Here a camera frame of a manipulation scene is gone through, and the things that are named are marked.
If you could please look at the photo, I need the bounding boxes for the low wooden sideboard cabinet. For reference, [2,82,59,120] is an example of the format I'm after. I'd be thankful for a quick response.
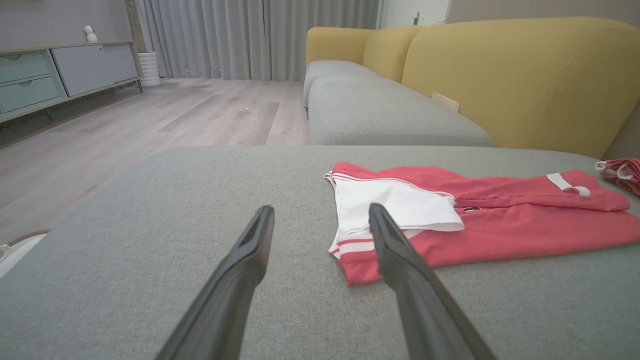
[0,40,144,124]

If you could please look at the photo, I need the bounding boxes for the grey pleated curtain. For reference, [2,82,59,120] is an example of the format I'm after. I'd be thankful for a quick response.
[136,0,381,82]

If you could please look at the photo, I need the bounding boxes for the red shirt with white sleeves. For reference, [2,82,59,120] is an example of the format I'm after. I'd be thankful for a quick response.
[324,161,640,286]

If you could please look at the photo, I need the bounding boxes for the grey cabinet door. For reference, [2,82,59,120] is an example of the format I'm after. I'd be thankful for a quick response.
[51,44,139,97]

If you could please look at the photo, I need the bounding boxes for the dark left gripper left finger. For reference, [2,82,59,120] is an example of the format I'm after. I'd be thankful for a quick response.
[155,205,276,360]

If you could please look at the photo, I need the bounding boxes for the large grey sofa seat cushion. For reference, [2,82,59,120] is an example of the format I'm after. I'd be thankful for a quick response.
[0,145,640,360]

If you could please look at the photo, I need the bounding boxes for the large yellow sofa back cushion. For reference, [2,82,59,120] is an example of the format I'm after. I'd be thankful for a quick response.
[401,17,640,160]

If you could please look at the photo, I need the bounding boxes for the yellow sofa armrest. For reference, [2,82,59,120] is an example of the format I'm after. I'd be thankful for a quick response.
[306,26,376,66]

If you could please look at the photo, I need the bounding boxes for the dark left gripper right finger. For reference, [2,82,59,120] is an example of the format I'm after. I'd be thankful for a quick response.
[368,202,498,360]

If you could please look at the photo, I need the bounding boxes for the beige sofa tag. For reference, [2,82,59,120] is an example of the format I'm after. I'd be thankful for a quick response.
[431,91,461,113]

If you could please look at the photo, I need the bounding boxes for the green cabinet drawer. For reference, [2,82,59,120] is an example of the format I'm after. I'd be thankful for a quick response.
[0,50,52,85]
[0,75,63,114]

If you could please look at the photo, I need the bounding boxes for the brown wooden trunk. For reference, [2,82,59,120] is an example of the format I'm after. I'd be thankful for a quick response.
[124,0,147,54]

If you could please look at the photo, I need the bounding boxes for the white ribbed pot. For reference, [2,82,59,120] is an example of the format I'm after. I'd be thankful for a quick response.
[137,51,162,88]

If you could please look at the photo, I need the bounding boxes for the red shorts with white stripe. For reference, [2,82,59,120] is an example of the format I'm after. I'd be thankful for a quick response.
[595,157,640,197]

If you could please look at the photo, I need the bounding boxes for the small yellow sofa back cushion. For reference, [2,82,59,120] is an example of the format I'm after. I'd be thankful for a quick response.
[362,26,424,84]

